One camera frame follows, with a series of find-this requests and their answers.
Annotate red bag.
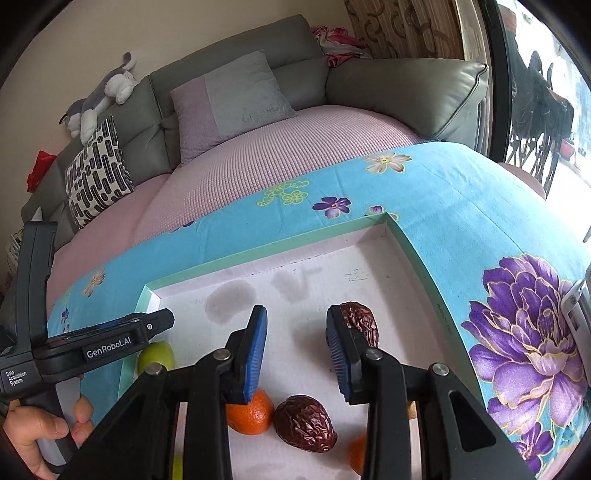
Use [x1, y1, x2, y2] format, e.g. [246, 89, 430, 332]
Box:
[27, 150, 58, 192]

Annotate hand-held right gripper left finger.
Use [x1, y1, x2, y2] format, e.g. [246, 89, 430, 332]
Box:
[60, 305, 269, 480]

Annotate white tray with green rim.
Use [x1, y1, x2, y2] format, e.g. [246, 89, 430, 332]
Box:
[117, 213, 490, 480]

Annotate black window frame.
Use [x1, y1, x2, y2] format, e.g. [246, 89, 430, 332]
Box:
[480, 0, 515, 162]

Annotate grey leather sofa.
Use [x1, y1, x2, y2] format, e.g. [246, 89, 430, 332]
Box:
[21, 14, 490, 241]

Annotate brown patterned curtain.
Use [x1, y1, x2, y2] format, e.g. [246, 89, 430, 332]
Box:
[344, 0, 465, 61]

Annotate grey white plush toy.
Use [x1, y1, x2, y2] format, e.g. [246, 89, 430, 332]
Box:
[59, 52, 138, 144]

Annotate green mango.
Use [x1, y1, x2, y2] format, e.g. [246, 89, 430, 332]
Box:
[137, 342, 176, 377]

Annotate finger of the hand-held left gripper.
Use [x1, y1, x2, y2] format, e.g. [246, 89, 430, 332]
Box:
[65, 308, 176, 344]

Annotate pink floral cloth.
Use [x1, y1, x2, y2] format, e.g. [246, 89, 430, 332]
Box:
[310, 25, 372, 68]

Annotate purple grey pillow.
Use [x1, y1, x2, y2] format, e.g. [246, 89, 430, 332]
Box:
[170, 50, 297, 164]

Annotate blue floral tablecloth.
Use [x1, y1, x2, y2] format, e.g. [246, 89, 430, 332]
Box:
[46, 141, 591, 480]

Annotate black outdoor chairs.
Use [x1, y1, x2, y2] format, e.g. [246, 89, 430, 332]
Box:
[508, 46, 578, 195]

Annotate orange tangerine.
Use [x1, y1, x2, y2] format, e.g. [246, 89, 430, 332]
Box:
[347, 434, 370, 476]
[225, 388, 275, 436]

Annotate pink sofa cover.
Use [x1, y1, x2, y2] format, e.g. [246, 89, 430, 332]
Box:
[46, 104, 428, 319]

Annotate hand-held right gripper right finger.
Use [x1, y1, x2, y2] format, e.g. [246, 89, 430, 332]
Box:
[325, 304, 536, 480]

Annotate person's left hand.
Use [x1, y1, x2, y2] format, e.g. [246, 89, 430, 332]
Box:
[2, 394, 95, 480]

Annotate black white patterned pillow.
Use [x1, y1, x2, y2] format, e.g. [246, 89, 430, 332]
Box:
[65, 115, 136, 230]

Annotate white grey device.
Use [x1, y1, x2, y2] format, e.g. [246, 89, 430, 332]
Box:
[561, 272, 591, 384]

